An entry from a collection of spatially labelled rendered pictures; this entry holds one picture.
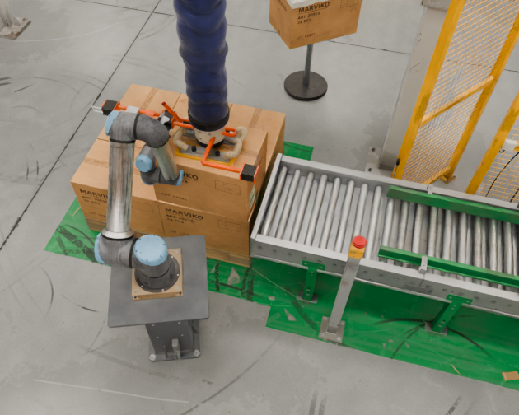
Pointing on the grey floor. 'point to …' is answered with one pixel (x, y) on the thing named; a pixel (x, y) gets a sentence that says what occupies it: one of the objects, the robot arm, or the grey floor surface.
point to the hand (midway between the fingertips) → (163, 118)
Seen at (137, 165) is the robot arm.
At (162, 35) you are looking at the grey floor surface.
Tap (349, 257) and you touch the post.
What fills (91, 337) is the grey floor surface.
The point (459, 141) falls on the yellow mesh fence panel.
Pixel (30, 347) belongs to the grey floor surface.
